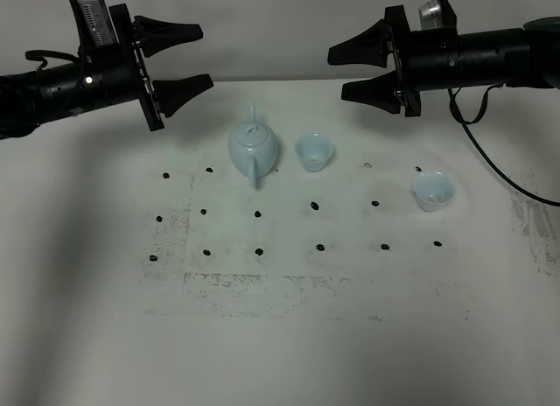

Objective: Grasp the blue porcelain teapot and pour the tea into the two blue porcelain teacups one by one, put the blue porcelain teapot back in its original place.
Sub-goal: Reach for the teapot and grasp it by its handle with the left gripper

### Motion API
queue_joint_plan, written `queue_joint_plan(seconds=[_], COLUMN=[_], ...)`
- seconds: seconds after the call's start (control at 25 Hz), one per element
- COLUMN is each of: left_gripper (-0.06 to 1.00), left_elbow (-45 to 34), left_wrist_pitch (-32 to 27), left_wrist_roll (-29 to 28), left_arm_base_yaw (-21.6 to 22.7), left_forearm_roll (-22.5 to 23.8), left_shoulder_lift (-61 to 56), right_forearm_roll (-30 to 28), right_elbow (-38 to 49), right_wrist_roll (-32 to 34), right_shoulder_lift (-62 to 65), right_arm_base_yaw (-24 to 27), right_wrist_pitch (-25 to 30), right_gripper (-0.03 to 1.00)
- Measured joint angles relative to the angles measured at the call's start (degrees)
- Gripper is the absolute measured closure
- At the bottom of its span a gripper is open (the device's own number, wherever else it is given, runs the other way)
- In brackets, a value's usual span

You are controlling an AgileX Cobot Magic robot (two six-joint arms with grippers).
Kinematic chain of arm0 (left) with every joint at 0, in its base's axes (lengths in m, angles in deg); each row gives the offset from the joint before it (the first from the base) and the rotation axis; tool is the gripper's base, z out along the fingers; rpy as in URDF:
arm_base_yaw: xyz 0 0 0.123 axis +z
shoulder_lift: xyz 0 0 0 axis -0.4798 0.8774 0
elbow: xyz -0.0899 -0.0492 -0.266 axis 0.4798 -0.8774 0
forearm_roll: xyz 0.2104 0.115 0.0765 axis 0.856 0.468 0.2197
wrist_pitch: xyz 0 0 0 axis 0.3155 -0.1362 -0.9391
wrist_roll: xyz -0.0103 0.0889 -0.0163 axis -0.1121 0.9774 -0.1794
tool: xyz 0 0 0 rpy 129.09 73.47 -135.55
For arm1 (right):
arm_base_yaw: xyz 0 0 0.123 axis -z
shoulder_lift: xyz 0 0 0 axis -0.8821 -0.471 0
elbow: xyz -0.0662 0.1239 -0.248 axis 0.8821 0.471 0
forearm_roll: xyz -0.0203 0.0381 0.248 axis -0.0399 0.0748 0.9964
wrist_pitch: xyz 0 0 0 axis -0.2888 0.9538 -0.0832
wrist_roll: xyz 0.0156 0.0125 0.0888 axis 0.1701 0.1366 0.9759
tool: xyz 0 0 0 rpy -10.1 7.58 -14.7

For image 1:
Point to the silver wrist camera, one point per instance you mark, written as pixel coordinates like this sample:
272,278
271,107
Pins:
96,21
437,14

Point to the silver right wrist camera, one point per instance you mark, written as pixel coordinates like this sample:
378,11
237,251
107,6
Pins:
437,14

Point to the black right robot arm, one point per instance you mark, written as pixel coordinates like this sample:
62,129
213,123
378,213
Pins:
441,58

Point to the light blue teacup far right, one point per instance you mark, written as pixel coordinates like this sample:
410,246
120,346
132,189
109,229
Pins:
433,190

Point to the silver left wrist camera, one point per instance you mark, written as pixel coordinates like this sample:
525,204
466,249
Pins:
96,21

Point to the light blue teacup near teapot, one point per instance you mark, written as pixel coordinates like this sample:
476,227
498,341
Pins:
314,151

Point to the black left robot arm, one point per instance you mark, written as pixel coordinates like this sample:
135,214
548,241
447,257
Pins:
101,77

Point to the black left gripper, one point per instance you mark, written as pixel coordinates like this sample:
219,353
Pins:
154,37

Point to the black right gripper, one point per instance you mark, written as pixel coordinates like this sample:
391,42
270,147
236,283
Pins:
389,91

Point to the light blue porcelain teapot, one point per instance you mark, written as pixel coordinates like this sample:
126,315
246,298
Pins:
253,148

